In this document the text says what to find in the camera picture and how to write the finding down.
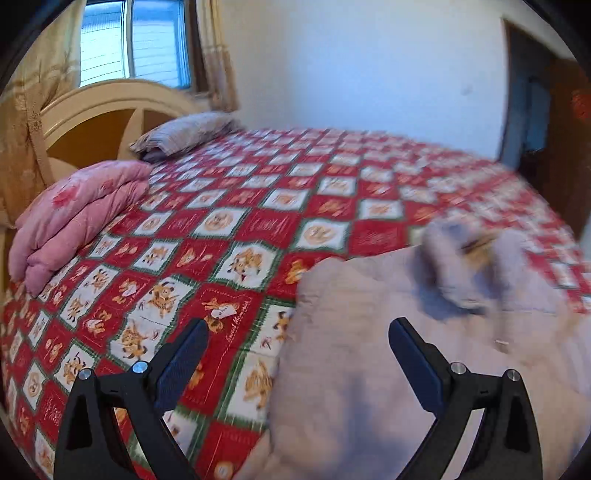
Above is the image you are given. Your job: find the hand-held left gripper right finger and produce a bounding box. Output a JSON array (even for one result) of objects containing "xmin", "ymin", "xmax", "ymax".
[{"xmin": 388, "ymin": 317, "xmax": 544, "ymax": 480}]

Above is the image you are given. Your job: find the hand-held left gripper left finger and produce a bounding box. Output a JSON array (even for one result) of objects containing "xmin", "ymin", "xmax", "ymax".
[{"xmin": 54, "ymin": 318, "xmax": 210, "ymax": 480}]

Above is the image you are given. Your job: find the beige puffer jacket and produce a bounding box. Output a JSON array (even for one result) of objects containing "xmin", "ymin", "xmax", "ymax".
[{"xmin": 265, "ymin": 222, "xmax": 591, "ymax": 480}]

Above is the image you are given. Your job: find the red printed bed blanket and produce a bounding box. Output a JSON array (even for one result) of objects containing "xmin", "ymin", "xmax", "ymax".
[{"xmin": 0, "ymin": 127, "xmax": 591, "ymax": 480}]

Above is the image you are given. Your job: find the folded pink quilt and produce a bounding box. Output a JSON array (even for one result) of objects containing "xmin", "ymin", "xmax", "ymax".
[{"xmin": 8, "ymin": 161, "xmax": 153, "ymax": 298}]

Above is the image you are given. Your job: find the striped pillow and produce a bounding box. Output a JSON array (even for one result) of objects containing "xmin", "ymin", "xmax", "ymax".
[{"xmin": 130, "ymin": 112, "xmax": 242, "ymax": 162}]

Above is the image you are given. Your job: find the cream wooden headboard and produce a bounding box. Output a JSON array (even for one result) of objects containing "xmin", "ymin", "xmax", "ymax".
[{"xmin": 0, "ymin": 79, "xmax": 204, "ymax": 278}]

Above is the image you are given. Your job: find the brown wooden door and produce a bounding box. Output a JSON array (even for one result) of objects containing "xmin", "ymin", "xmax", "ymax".
[{"xmin": 519, "ymin": 51, "xmax": 591, "ymax": 234}]

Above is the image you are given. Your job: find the red paper door ornament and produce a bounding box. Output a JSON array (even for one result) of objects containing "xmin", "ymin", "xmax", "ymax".
[{"xmin": 571, "ymin": 89, "xmax": 591, "ymax": 121}]

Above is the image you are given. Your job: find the window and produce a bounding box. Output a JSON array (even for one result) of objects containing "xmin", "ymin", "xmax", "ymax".
[{"xmin": 79, "ymin": 0, "xmax": 193, "ymax": 91}]

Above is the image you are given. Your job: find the dark door frame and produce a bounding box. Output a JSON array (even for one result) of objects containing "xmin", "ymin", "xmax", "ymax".
[{"xmin": 498, "ymin": 18, "xmax": 578, "ymax": 162}]

